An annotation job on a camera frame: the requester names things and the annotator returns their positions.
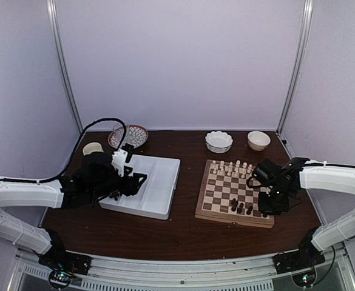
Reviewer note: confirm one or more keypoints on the dark chess piece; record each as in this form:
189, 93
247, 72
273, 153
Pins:
234, 204

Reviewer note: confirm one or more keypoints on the wooden chessboard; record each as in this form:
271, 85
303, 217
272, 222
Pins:
217, 192

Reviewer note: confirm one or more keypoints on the aluminium frame post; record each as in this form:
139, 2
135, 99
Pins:
54, 23
305, 28

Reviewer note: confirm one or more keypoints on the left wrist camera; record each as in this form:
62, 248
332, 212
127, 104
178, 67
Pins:
121, 157

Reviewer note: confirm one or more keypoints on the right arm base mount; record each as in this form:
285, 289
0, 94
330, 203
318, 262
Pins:
304, 257

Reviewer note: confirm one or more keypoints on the patterned ceramic plate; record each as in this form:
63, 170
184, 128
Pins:
138, 135

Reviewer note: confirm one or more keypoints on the white king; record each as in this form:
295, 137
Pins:
244, 167

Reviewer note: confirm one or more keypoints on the white scalloped bowl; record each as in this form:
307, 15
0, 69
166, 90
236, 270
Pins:
218, 141

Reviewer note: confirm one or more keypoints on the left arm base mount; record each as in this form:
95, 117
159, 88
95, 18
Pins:
58, 258

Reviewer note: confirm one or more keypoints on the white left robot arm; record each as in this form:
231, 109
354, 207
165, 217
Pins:
99, 176

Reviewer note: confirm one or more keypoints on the cream round bowl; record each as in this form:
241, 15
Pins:
258, 141

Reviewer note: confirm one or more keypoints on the clear drinking glass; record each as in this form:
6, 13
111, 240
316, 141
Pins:
121, 132

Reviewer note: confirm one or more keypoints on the aluminium front rail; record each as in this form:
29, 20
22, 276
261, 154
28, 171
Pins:
250, 273

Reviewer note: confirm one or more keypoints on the white plastic compartment tray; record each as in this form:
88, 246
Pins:
154, 198

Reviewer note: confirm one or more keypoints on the white queen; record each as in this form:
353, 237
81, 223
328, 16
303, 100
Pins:
237, 165

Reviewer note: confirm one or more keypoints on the cream ribbed mug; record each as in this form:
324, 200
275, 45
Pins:
92, 147

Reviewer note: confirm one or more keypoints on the left aluminium frame post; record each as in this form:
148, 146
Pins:
54, 23

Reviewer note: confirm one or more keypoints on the dark pawn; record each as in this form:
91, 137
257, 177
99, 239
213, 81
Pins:
239, 210

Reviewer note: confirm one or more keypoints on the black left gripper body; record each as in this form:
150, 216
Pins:
128, 189

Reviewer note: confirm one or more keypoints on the right aluminium frame post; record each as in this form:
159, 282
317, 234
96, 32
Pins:
305, 28

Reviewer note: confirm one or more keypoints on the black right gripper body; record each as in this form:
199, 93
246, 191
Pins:
277, 202

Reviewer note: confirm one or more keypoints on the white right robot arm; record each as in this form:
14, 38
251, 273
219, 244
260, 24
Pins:
329, 180

